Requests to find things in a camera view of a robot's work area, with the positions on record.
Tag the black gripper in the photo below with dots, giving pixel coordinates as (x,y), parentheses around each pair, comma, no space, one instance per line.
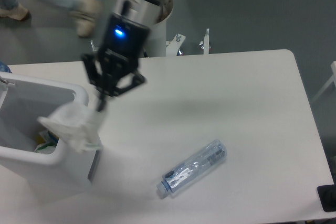
(123,40)

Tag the white paper wrapper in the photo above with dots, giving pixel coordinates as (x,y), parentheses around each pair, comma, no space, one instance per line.
(77,125)

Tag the clear plastic water bottle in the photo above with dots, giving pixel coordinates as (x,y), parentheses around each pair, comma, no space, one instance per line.
(184,173)

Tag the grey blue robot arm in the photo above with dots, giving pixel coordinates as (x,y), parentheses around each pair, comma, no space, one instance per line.
(113,69)

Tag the yellow green trash in can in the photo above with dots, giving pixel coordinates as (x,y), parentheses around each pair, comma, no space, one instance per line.
(46,142)

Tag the white plastic trash can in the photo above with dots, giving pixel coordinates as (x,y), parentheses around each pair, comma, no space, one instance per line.
(32,151)

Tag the black clamp at table edge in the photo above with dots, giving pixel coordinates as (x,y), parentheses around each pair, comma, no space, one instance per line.
(327,197)

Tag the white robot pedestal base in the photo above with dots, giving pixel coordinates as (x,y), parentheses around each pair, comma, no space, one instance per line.
(162,37)

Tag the white frame at right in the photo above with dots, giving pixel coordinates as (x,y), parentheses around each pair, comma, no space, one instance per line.
(330,82)

